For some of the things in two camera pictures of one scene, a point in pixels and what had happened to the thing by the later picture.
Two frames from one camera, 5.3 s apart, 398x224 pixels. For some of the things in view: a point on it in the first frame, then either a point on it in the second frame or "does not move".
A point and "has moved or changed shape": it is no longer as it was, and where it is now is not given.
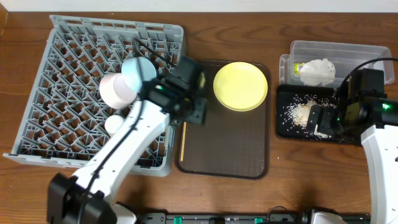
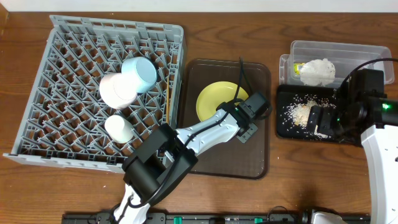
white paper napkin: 317,73 does not move
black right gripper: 326,112 does not move
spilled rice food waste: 295,115 does not move
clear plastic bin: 344,56 does not move
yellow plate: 240,86 has moved or changed shape
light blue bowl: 141,69 does not move
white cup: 113,123 does not move
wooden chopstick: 183,141 has moved or changed shape
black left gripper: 199,111 to 249,129
